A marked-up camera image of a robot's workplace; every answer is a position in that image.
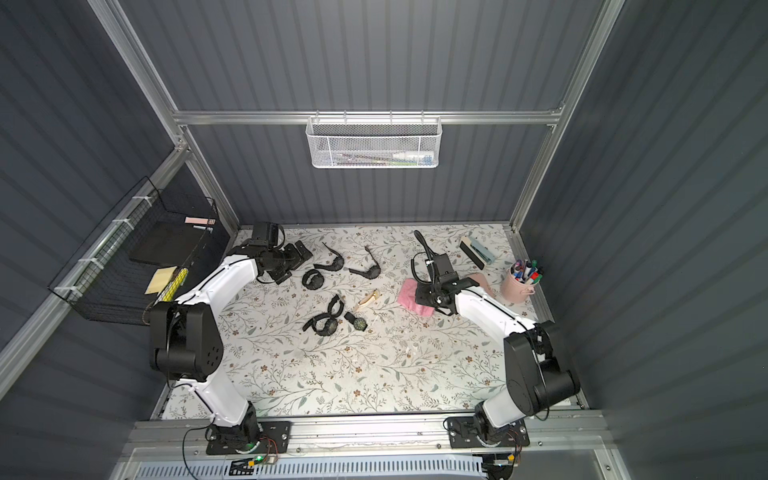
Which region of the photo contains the pink cloth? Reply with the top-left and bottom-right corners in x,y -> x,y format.
397,278 -> 435,317

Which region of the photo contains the black strap wristwatch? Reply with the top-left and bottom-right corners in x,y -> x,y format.
348,245 -> 383,281

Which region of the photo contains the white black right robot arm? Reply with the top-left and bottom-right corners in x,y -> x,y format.
413,248 -> 581,444

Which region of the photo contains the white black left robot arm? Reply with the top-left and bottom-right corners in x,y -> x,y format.
148,222 -> 312,452

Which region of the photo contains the green dial watch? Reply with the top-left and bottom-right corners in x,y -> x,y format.
344,312 -> 368,332

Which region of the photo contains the pink case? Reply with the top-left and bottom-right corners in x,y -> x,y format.
469,272 -> 496,298

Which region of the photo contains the pink pen cup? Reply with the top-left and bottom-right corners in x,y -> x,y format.
500,270 -> 535,304

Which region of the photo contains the coloured markers bunch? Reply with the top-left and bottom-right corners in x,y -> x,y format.
510,259 -> 543,285

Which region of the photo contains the black notebook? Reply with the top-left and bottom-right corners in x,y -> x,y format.
129,222 -> 209,267

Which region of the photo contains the yellow sticky note pad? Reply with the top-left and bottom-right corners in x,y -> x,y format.
145,266 -> 177,295

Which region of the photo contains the beige strap watch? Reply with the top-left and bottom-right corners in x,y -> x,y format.
355,289 -> 381,311

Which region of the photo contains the black narrow strap watch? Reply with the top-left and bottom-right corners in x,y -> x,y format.
327,294 -> 345,318

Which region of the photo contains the white wire basket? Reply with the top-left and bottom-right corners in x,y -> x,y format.
305,117 -> 443,169

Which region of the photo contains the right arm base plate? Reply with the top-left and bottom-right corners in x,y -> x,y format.
442,415 -> 530,449

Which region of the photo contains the black wire basket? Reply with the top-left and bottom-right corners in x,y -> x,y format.
48,170 -> 230,325

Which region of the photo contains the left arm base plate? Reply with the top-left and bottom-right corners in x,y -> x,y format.
205,421 -> 293,455

